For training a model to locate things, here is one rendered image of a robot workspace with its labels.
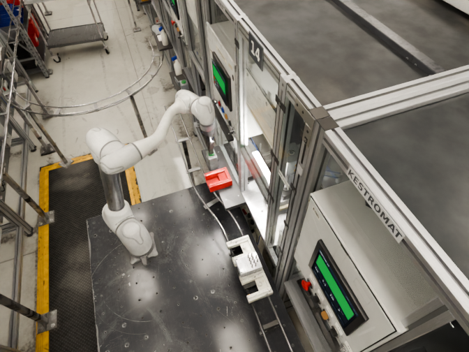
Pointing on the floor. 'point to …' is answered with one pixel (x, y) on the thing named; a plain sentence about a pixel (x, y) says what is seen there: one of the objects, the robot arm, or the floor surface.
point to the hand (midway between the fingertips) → (211, 149)
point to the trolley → (56, 38)
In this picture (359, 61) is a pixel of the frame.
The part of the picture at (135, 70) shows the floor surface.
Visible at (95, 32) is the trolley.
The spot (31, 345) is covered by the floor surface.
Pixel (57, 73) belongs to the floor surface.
